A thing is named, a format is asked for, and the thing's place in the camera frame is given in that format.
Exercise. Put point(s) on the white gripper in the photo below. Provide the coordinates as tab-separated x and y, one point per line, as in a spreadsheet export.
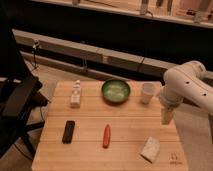
168	99

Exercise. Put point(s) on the black eraser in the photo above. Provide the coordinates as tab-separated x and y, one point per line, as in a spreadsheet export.
68	132

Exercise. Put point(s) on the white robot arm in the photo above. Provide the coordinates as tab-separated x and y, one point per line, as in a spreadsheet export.
185	81

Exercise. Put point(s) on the white cup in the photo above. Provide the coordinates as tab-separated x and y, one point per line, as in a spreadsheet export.
147	92

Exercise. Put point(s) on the green bowl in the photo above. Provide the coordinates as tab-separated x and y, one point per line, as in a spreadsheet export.
115	91

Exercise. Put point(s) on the orange carrot toy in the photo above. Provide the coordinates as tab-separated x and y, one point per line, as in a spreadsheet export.
107	136

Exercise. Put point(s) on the white bottle toy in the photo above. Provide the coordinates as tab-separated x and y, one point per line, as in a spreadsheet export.
75	98

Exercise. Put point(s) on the black stand left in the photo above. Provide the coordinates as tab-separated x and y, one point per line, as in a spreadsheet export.
19	94

